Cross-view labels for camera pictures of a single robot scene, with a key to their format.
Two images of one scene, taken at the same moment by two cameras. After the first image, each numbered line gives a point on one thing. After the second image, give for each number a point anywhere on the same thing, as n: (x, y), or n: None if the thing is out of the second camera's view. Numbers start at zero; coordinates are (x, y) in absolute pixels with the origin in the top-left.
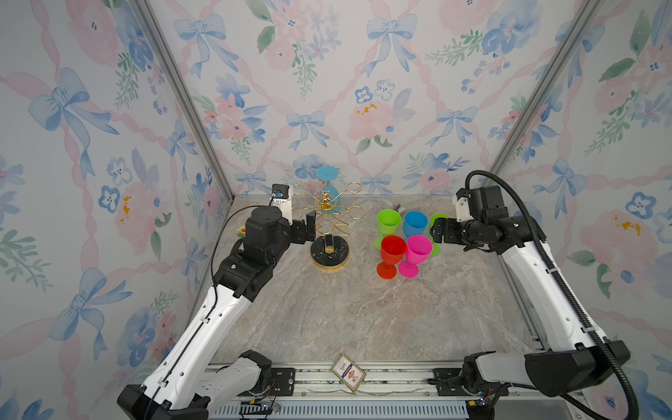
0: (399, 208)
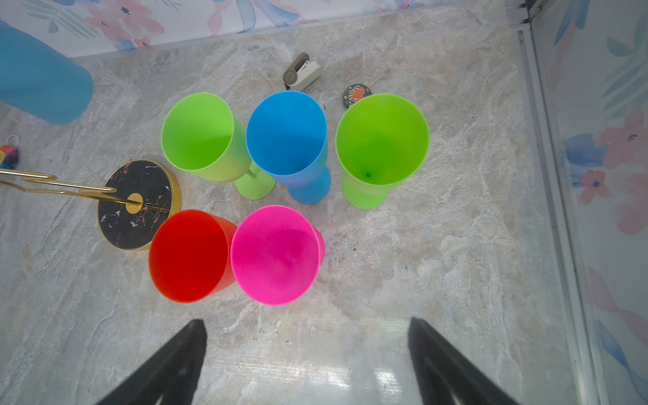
0: (301, 72)
